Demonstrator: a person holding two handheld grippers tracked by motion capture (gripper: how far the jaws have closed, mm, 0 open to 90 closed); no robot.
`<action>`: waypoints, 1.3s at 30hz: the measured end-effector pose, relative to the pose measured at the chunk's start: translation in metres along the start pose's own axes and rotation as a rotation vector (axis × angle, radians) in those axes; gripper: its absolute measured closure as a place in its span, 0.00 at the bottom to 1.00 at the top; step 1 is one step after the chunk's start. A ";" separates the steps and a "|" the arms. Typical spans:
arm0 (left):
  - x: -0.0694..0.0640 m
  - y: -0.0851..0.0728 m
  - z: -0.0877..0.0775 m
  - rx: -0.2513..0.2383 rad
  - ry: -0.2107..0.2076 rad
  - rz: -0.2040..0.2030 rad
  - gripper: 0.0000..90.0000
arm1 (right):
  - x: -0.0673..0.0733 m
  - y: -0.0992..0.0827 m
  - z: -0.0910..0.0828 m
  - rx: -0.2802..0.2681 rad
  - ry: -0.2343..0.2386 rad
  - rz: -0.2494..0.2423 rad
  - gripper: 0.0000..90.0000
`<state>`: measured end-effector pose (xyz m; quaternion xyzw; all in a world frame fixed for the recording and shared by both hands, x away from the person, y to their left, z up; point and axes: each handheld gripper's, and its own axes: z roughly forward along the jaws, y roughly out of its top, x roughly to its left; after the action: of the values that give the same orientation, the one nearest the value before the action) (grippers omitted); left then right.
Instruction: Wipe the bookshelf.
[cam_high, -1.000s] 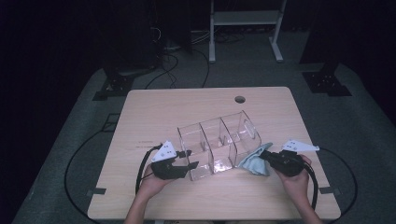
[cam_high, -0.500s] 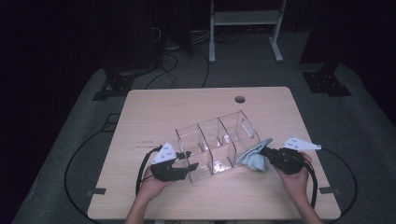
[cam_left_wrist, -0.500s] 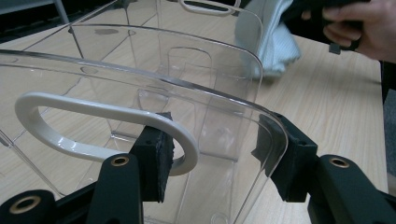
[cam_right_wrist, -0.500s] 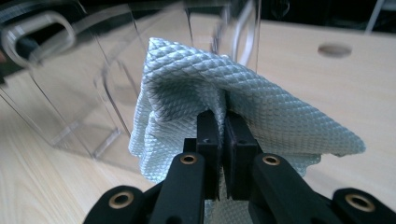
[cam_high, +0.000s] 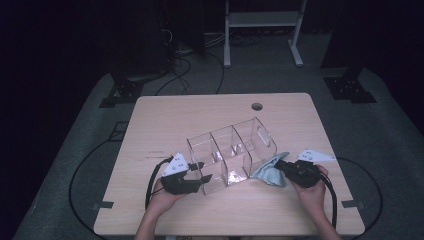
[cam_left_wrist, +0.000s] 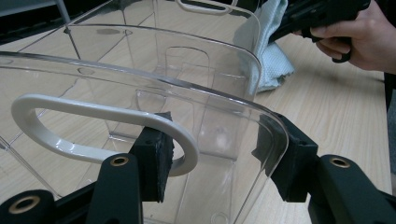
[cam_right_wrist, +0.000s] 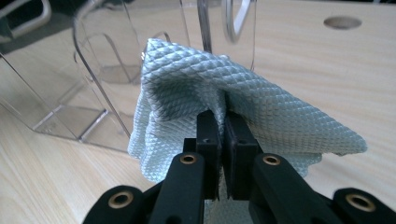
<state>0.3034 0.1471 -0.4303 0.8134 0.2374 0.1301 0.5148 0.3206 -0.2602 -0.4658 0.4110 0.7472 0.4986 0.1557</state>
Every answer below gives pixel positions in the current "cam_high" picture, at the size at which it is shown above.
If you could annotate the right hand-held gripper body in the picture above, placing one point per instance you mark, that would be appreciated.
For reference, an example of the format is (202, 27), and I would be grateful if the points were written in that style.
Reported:
(305, 175)

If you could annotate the person's left hand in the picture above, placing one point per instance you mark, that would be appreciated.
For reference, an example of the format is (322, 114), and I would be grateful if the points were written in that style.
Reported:
(160, 201)

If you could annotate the light blue cleaning cloth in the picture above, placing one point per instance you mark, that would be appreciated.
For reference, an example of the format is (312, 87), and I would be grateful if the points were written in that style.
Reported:
(270, 173)

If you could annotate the person's right hand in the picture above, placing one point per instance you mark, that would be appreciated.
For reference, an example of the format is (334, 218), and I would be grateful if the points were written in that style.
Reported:
(313, 198)

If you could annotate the clear acrylic divided organizer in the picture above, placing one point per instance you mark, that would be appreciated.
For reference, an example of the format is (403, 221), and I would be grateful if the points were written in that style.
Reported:
(230, 146)

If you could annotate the black tape strip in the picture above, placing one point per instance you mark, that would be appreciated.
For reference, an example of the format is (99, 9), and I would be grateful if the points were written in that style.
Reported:
(351, 203)
(106, 204)

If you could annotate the white metal stand frame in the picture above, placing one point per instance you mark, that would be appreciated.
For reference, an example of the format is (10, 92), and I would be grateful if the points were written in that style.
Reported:
(263, 18)

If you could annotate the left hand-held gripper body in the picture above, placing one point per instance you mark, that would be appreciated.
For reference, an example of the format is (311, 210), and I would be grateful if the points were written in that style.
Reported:
(178, 186)

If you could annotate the black stand base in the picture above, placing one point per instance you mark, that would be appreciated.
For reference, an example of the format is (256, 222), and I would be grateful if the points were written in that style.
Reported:
(350, 90)
(125, 90)

